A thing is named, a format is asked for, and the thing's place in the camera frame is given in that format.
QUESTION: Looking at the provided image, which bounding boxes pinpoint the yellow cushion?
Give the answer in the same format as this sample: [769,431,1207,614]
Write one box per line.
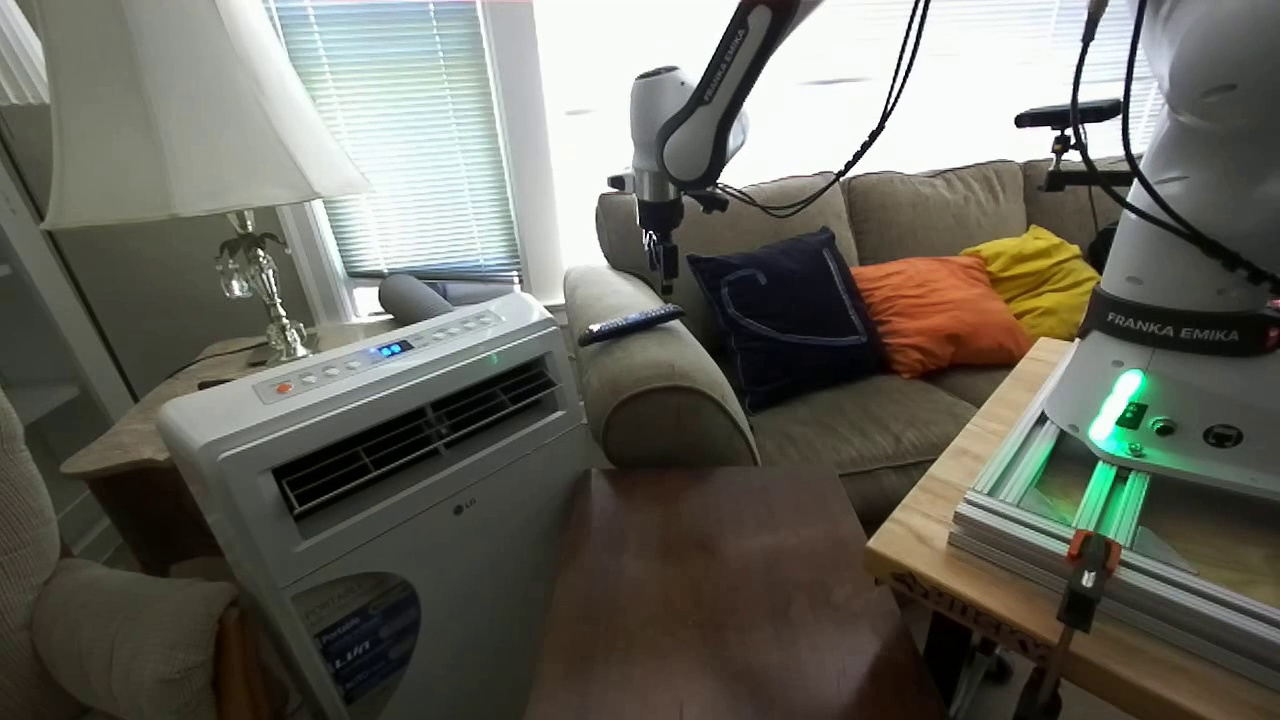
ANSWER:
[968,223,1100,338]

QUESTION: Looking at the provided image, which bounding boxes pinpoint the navy blue cushion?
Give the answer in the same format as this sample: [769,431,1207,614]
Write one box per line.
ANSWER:
[688,228,886,411]

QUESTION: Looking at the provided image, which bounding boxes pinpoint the light wooden robot table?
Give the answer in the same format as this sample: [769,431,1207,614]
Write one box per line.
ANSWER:
[867,338,1280,720]

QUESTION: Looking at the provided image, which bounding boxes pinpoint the beige armchair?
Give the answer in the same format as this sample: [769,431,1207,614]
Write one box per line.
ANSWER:
[0,397,231,720]

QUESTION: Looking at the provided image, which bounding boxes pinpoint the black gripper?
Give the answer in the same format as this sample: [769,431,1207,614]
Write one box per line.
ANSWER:
[630,173,684,297]

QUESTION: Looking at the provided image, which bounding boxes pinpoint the beige fabric sofa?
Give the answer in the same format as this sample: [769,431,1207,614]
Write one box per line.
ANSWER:
[562,161,1114,523]

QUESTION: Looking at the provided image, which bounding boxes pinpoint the long black Xfinity remote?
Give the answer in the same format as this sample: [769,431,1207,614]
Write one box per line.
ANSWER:
[581,302,684,348]

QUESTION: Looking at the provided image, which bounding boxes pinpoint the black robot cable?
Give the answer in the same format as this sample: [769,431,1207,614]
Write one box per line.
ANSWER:
[714,0,934,223]

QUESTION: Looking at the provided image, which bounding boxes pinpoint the white window blinds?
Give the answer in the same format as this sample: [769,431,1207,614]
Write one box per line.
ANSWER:
[265,0,516,275]

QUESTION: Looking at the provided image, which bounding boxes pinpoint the orange cushion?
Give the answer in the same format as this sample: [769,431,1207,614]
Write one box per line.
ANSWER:
[850,255,1031,379]

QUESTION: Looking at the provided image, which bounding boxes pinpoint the white shade table lamp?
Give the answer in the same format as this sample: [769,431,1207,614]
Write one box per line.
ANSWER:
[41,0,362,358]

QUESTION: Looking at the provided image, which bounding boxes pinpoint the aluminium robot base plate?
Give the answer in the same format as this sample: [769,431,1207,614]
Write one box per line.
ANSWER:
[945,397,1280,671]

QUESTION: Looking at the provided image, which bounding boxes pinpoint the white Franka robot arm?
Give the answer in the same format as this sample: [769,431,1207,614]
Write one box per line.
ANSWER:
[630,0,1280,500]

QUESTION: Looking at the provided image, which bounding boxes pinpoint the wooden lamp end table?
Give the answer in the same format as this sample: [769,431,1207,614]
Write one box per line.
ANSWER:
[66,328,413,577]

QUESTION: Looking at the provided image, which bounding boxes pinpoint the white portable air conditioner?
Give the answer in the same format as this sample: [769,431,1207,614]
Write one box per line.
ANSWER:
[225,291,587,720]

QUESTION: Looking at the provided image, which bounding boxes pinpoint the grey flexible exhaust hose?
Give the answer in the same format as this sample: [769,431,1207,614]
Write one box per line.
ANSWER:
[375,272,524,328]

